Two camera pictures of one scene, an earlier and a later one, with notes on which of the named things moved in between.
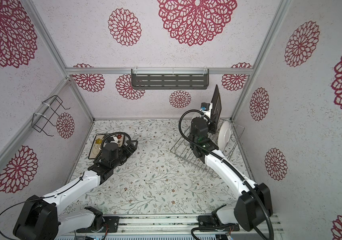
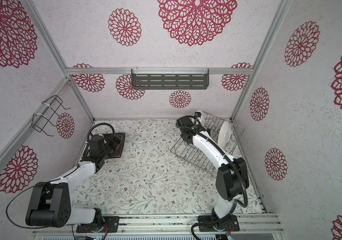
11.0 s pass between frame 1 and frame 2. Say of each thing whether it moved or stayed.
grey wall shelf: stayed
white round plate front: stayed
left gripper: moved
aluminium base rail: stayed
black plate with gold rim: moved
